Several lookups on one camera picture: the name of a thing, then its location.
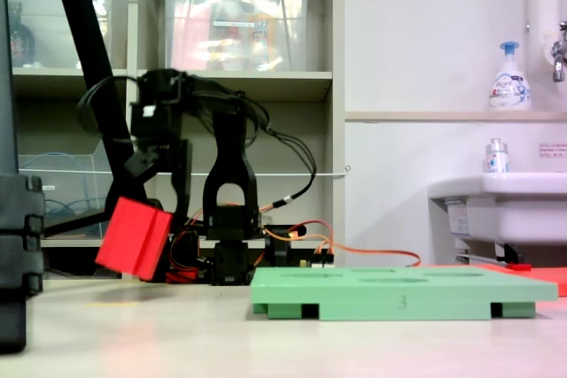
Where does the pink wall label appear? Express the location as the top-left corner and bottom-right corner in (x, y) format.
(537, 142), (567, 159)

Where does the black arm wire bundle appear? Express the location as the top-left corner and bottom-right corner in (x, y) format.
(76, 73), (318, 212)

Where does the orange cable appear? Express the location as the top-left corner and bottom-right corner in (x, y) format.
(259, 200), (423, 269)

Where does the green shape sorting board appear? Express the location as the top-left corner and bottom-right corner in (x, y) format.
(250, 266), (560, 322)

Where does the dark grey upright post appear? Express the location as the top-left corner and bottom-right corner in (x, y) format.
(0, 0), (21, 176)

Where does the clear bin with blue cables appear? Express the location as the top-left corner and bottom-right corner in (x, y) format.
(17, 138), (124, 240)

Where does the red wire bundle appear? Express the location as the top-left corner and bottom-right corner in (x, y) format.
(165, 218), (209, 284)

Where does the dark round bottle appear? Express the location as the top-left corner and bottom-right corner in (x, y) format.
(7, 1), (36, 68)

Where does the large clear storage bin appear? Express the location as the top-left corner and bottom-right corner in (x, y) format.
(162, 0), (311, 73)

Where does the metal faucet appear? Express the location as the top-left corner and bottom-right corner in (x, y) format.
(543, 19), (567, 84)

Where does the small circuit board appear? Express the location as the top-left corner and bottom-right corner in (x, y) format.
(298, 257), (337, 270)

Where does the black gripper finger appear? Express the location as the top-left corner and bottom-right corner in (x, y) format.
(118, 142), (172, 202)
(169, 137), (195, 229)

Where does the white sink basin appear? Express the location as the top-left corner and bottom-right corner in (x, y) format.
(426, 170), (567, 265)

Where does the red cross columnar block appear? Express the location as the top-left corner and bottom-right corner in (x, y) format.
(94, 196), (175, 282)

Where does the white blue pump soap bottle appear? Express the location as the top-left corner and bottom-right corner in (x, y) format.
(488, 40), (533, 112)

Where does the small silver capped bottle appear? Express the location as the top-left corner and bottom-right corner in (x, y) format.
(482, 137), (510, 174)

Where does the orange red flat block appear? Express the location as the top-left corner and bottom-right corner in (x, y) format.
(420, 261), (567, 298)

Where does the black tripod leg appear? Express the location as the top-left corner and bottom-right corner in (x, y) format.
(46, 0), (178, 284)

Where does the clear bin with dark bottle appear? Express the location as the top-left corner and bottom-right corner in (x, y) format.
(6, 0), (117, 70)

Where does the beige shelf unit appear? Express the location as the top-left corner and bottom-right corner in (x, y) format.
(4, 0), (347, 281)

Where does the notched black stack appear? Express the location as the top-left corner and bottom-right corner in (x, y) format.
(0, 173), (46, 355)

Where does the orange label spray bottle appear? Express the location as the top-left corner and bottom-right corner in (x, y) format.
(247, 0), (279, 70)

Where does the thin black tripod brace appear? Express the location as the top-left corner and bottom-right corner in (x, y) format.
(42, 209), (112, 238)

